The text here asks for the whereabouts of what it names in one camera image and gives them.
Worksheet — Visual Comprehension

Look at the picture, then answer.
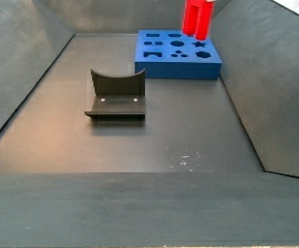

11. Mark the red two-pronged square-circle object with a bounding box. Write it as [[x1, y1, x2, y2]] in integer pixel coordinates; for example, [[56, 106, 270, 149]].
[[182, 0, 216, 40]]

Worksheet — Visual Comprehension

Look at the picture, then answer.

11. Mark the dark grey curved fixture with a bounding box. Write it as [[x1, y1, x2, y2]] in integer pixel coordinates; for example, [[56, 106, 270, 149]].
[[85, 70, 148, 118]]

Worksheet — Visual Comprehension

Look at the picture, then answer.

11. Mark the blue foam shape-sorter block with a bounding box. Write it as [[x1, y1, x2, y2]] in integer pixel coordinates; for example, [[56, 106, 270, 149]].
[[136, 30, 222, 79]]

